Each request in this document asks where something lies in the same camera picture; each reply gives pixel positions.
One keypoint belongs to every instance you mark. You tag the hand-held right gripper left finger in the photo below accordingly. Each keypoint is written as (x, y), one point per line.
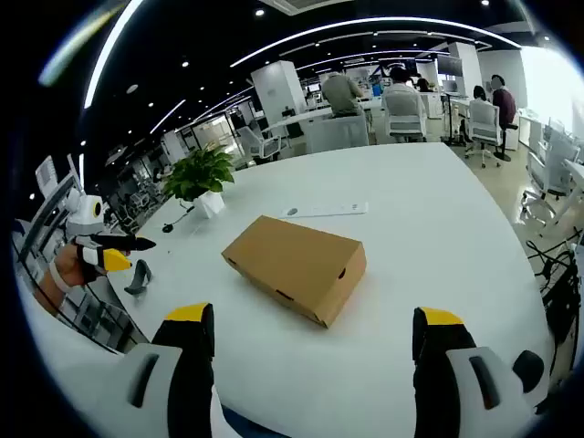
(150, 383)

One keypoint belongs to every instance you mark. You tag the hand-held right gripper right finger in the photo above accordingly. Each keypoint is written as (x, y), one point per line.
(461, 388)

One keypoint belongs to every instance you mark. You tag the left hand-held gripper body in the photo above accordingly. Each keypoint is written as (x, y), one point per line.
(84, 214)

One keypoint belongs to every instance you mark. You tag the brown cardboard shoe box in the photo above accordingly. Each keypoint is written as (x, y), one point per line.
(292, 260)

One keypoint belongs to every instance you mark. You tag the person's left hand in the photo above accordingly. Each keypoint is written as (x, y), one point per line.
(73, 271)

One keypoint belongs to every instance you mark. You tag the grey curved stand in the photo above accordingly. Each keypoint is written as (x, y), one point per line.
(139, 278)

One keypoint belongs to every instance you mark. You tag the black rounded object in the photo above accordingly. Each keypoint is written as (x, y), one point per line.
(529, 367)

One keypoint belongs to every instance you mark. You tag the green potted plant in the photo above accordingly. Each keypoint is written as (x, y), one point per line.
(201, 171)

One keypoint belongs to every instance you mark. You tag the white office chair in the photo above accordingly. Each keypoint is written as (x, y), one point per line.
(270, 147)
(554, 159)
(403, 116)
(482, 118)

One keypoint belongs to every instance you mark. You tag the black bar stool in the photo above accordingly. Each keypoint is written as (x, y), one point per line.
(511, 127)

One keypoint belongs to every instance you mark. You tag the black monitor screen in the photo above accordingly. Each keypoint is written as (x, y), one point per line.
(449, 65)

